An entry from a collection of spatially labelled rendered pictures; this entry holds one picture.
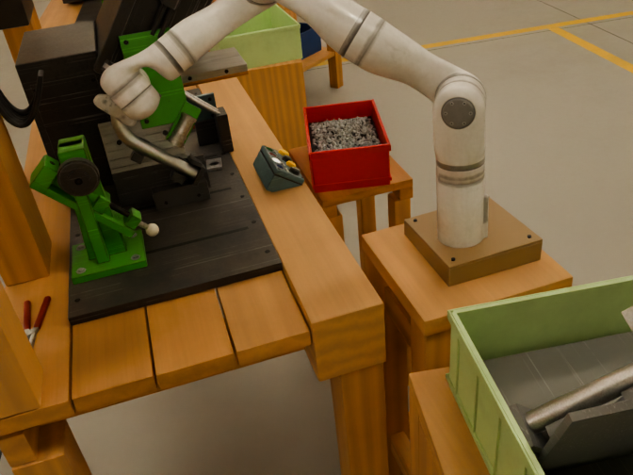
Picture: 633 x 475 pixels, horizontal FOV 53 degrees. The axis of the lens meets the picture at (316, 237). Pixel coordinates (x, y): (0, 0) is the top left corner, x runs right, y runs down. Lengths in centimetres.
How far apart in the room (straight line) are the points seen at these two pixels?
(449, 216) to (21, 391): 82
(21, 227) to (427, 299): 82
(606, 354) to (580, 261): 168
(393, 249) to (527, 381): 43
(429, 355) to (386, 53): 57
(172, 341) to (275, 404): 108
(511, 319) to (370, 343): 27
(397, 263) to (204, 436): 108
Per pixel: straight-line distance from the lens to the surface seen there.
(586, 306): 116
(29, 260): 145
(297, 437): 212
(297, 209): 145
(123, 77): 117
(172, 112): 155
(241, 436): 216
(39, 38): 180
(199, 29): 118
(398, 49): 118
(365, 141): 176
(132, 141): 152
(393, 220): 180
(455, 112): 116
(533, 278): 132
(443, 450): 108
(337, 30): 116
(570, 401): 90
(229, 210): 148
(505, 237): 134
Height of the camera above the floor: 165
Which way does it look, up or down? 34 degrees down
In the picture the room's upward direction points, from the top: 6 degrees counter-clockwise
